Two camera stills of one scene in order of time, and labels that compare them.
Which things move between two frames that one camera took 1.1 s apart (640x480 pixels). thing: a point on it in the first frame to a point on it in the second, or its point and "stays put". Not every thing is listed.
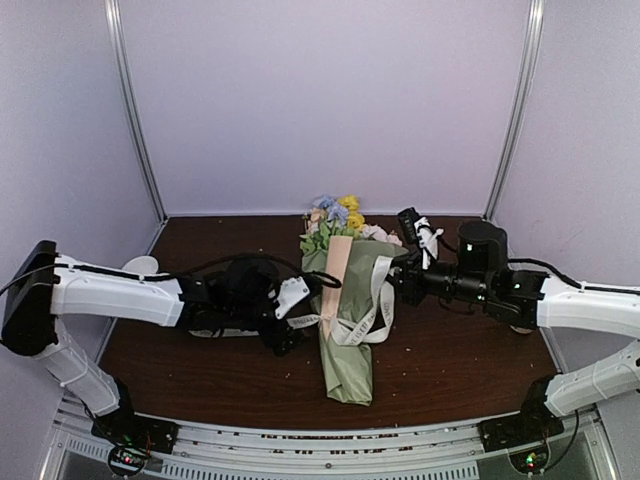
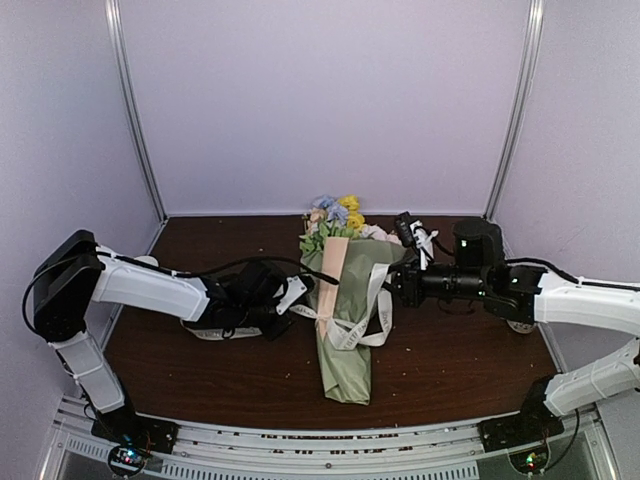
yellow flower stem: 356,220 stays put
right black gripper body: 416,292 stays put
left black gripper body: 271,338 to 271,332
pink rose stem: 375,232 stays put
